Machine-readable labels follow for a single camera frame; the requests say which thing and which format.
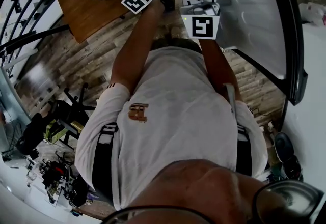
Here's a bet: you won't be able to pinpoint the grey harness strap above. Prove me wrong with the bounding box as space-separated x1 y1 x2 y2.
224 82 237 121

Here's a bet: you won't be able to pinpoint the white t-shirt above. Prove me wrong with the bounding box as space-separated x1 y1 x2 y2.
74 46 268 211

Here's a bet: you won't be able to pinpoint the yellow green vest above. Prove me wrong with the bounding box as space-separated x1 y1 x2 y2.
43 118 84 144

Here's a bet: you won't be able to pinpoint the black round device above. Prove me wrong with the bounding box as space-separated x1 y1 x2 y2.
274 132 295 162

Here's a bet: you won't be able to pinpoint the white slipper with red mark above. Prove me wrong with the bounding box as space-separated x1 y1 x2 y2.
299 2 326 26

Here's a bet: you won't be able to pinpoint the person's right brown shoe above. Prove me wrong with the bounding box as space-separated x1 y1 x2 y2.
170 26 183 39

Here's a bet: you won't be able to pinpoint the dark olive trousers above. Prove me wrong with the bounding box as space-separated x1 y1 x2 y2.
151 37 203 53

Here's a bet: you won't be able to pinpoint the wooden table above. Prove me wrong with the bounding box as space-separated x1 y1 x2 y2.
56 0 153 44

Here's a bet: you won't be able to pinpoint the thin black cable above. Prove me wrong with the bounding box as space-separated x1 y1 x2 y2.
248 105 273 119

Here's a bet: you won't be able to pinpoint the black metal railing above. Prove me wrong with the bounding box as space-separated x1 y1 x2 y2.
0 0 71 76

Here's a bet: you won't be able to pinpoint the black red equipment pile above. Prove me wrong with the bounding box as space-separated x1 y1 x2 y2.
40 151 90 208

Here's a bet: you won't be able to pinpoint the black bag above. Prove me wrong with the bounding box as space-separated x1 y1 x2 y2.
282 155 304 182

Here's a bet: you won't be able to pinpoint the person's right forearm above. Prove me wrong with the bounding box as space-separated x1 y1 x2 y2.
197 38 242 103

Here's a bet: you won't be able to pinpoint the white table with black edge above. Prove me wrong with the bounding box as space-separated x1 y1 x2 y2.
281 20 326 188

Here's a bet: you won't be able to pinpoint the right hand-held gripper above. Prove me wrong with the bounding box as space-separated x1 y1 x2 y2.
179 0 221 40

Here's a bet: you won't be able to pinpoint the person's left forearm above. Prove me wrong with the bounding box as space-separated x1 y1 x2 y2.
109 1 166 96

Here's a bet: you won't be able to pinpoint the person's face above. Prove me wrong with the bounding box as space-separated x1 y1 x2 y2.
122 159 306 224

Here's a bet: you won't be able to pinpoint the black office chair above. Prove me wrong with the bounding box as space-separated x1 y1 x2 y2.
16 82 96 157

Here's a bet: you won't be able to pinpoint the black shoulder strap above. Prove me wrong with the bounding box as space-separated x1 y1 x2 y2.
91 122 119 203
235 123 253 177

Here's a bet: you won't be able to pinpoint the black-framed glasses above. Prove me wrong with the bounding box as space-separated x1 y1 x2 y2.
100 179 325 224

